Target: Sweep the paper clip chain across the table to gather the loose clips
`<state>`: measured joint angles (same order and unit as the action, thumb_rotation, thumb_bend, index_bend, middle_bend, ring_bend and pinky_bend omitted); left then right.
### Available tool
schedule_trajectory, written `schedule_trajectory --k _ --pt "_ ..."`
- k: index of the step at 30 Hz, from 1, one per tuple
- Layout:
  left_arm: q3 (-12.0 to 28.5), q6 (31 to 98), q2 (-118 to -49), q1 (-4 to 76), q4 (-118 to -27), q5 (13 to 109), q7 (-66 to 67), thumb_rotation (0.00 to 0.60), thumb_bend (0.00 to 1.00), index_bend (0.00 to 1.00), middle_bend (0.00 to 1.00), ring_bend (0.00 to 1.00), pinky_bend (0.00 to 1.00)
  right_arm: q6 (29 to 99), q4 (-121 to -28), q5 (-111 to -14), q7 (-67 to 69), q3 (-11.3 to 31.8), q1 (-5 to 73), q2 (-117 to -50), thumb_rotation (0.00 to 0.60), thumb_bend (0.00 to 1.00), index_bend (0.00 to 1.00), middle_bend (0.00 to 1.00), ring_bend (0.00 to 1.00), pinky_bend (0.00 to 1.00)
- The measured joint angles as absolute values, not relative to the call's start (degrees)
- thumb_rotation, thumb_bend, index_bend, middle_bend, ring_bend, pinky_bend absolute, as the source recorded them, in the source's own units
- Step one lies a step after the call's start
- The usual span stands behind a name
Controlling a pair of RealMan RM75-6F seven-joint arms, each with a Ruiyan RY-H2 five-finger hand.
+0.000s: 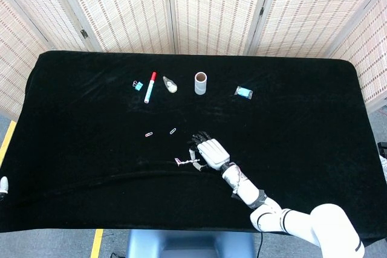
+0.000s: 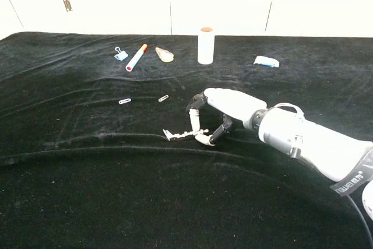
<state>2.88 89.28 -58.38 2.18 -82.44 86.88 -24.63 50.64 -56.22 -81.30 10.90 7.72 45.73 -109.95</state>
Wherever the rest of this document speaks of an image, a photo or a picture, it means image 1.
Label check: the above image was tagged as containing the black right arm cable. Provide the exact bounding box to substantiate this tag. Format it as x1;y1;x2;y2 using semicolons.
256;231;265;258

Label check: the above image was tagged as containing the white marker with red cap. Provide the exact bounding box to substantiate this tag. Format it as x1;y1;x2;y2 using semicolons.
143;71;158;105

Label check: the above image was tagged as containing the grey cardboard tube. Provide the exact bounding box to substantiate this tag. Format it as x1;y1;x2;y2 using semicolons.
193;71;208;95

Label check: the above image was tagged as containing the blue packet in clear wrap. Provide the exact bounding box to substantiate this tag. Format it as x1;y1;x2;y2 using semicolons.
235;85;254;100

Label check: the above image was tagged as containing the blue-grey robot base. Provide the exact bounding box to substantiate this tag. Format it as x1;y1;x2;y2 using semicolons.
125;228;255;258

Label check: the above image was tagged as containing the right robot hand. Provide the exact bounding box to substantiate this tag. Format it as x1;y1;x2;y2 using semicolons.
186;131;231;172

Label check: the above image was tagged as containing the yellow floor tape strip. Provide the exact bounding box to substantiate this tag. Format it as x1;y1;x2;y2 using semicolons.
0;120;18;162
90;229;104;258

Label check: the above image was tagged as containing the woven folding screen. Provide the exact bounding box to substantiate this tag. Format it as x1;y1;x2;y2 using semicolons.
0;0;387;120

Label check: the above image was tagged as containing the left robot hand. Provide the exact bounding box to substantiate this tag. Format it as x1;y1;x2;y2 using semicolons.
0;175;9;200

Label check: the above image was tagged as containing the white crumpled wrapper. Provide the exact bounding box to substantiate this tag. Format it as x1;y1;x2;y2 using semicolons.
162;76;178;94

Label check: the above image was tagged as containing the black velvet tablecloth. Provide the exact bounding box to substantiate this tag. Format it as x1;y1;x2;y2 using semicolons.
0;50;387;250

